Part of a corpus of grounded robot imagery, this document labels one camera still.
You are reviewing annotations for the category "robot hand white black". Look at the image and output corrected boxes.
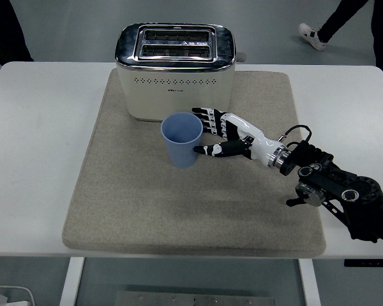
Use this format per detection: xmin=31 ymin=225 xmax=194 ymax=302
xmin=191 ymin=106 xmax=287 ymax=167

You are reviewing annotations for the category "black table control panel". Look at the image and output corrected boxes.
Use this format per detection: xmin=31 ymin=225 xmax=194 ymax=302
xmin=344 ymin=259 xmax=383 ymax=268

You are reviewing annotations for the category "white tray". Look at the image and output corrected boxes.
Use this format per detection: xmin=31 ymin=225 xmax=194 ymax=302
xmin=0 ymin=285 xmax=36 ymax=306

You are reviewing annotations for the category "white table leg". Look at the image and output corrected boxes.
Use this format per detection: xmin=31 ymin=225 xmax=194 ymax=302
xmin=298 ymin=258 xmax=322 ymax=306
xmin=57 ymin=256 xmax=86 ymax=306

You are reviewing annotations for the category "white sneaker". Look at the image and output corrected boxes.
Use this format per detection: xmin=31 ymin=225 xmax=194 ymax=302
xmin=298 ymin=22 xmax=328 ymax=52

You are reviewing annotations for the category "beige felt mat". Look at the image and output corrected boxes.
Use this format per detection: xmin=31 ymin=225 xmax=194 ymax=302
xmin=62 ymin=68 xmax=327 ymax=258

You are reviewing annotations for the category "person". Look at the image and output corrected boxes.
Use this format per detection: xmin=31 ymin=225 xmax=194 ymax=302
xmin=298 ymin=0 xmax=383 ymax=93
xmin=0 ymin=0 xmax=34 ymax=90

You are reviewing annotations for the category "blue plastic cup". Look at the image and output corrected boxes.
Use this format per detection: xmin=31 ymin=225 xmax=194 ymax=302
xmin=160 ymin=112 xmax=204 ymax=169

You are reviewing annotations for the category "cream chrome toaster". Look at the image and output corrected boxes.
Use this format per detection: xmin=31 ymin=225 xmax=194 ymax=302
xmin=115 ymin=22 xmax=248 ymax=124

